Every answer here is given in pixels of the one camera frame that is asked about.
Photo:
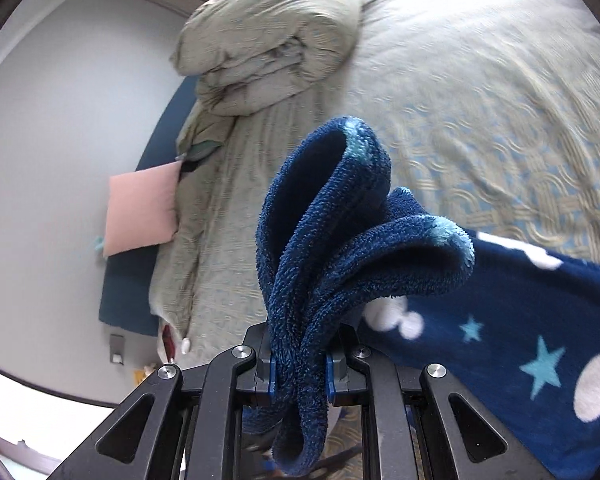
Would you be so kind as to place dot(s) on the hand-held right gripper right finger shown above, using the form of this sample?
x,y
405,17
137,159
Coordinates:
x,y
331,377

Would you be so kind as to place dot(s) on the bed with patterned sheet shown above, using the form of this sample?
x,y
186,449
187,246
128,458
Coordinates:
x,y
480,85

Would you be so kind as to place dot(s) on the grey wall socket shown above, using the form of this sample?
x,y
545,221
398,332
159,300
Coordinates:
x,y
116,347

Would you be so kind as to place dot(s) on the pink pillow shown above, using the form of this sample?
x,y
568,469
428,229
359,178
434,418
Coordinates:
x,y
140,207

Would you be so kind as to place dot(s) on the folded patterned duvet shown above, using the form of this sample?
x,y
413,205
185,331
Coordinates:
x,y
270,45

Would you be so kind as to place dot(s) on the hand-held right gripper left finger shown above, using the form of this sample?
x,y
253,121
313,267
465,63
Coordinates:
x,y
271,372

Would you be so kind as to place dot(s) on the navy star fleece blanket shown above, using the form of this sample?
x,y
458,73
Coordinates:
x,y
330,260

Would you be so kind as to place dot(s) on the blue headboard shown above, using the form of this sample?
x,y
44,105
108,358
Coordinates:
x,y
130,290

